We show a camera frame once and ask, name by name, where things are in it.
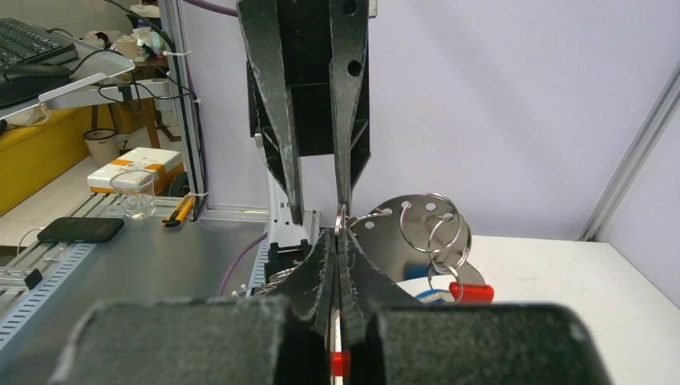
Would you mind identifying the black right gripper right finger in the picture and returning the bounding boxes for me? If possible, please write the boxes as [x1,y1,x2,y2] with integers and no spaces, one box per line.
[337,231,610,384]

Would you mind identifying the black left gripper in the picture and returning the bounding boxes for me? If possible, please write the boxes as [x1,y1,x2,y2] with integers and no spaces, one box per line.
[237,1,370,225]

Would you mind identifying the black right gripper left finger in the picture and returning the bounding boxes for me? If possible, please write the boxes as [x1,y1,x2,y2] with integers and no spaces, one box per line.
[48,231,334,384]

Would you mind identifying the silver key organiser plate with rings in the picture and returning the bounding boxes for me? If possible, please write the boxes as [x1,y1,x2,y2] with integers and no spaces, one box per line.
[244,192,495,385]

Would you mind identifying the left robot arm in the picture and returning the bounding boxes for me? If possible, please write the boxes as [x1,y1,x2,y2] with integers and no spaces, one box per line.
[237,1,377,273]

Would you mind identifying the blue key tag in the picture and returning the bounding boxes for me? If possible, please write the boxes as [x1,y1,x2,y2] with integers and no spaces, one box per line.
[399,261,454,304]

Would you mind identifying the yellow utility knife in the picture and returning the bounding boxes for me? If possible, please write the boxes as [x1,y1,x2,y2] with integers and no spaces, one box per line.
[161,194,194,228]

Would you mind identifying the white and orange box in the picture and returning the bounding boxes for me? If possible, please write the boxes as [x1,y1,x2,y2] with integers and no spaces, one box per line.
[87,147,184,195]

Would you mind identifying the clear glass beaker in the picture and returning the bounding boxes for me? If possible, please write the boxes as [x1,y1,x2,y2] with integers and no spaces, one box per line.
[110,169,156,220]

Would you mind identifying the black smartphone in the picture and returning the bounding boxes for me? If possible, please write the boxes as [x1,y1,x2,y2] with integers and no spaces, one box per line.
[37,217,125,244]

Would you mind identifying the black keyboard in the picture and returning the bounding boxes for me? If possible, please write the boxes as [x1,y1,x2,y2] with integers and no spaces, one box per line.
[1,18,79,70]

